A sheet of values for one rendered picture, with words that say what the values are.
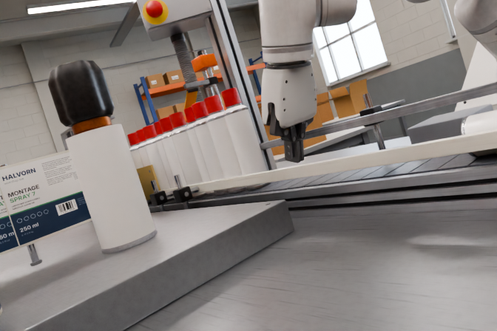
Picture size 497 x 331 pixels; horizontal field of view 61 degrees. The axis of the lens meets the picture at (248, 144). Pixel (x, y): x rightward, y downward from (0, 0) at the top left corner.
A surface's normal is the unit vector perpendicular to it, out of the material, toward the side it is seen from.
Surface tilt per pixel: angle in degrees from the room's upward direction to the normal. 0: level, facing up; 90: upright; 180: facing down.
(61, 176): 90
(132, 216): 90
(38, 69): 90
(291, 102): 111
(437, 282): 0
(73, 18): 90
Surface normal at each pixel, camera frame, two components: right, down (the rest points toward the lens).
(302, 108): 0.72, 0.25
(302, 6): 0.18, 0.31
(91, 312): 0.62, -0.17
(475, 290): -0.30, -0.95
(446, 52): -0.84, 0.28
